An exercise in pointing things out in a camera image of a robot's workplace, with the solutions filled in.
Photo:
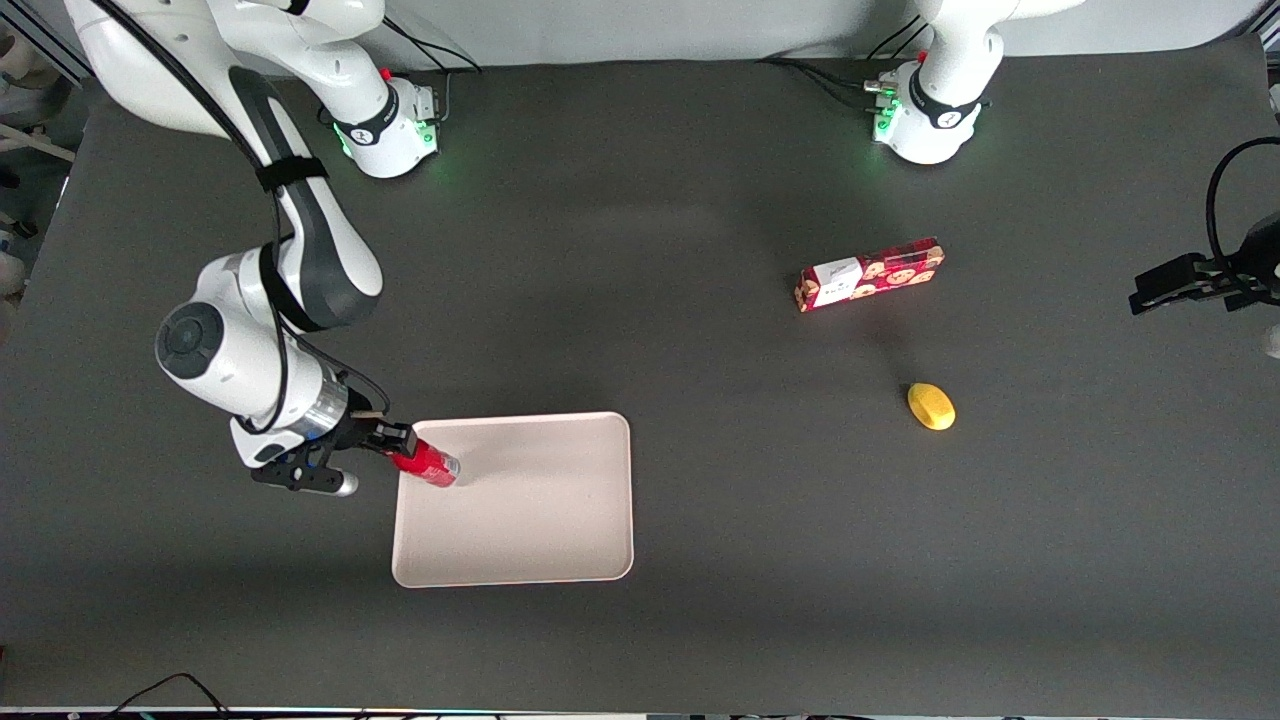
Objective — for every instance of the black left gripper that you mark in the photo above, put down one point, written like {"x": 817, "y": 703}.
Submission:
{"x": 1256, "y": 262}

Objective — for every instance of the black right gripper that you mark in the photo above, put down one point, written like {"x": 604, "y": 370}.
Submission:
{"x": 357, "y": 428}

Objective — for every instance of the dark grey table mat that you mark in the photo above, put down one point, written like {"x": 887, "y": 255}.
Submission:
{"x": 700, "y": 350}

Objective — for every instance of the white round object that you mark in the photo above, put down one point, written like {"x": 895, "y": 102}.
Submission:
{"x": 10, "y": 272}
{"x": 1272, "y": 342}

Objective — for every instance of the red coke bottle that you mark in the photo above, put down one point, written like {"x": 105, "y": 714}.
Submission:
{"x": 432, "y": 465}

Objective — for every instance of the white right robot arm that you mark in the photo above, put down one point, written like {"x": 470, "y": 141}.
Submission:
{"x": 215, "y": 370}

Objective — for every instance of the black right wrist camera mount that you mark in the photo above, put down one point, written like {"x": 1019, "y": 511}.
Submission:
{"x": 300, "y": 475}

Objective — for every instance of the yellow lemon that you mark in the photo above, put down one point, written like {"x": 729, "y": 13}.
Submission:
{"x": 932, "y": 407}

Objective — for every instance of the red cookie box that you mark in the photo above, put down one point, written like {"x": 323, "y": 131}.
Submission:
{"x": 880, "y": 275}

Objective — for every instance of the beige stick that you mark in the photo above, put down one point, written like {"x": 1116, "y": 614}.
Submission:
{"x": 40, "y": 145}

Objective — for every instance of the cream rectangular plastic tray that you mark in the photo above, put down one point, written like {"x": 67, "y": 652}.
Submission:
{"x": 540, "y": 510}

